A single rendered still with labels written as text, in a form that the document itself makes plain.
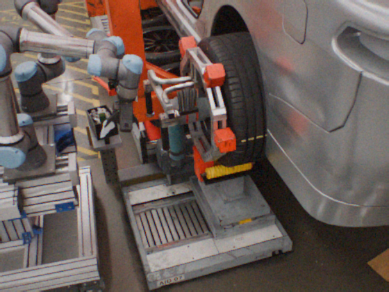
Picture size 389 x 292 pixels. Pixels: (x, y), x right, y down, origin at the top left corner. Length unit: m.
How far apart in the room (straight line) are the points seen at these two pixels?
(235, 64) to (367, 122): 0.79
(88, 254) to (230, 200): 0.84
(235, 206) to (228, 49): 0.95
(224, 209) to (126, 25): 1.14
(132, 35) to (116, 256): 1.25
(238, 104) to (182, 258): 0.98
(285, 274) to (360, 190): 1.09
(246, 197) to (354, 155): 1.23
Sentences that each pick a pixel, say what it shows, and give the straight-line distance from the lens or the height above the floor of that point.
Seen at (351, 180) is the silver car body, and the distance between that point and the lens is 1.66.
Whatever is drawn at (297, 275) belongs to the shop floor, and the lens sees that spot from 2.66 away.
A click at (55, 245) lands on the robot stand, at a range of 2.64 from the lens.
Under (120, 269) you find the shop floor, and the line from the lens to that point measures 2.71.
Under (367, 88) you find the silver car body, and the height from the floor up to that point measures 1.38.
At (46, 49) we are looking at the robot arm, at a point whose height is 1.36.
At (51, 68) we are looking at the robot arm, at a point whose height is 1.01.
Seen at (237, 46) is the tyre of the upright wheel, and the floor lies 1.17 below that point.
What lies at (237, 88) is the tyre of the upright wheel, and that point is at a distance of 2.06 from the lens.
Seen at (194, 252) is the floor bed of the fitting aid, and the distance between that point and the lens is 2.64.
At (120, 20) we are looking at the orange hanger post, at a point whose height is 1.17.
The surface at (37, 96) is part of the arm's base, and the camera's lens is 2.54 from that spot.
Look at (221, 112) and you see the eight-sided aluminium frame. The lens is 2.07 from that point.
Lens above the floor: 2.07
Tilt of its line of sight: 36 degrees down
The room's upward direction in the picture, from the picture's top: 3 degrees counter-clockwise
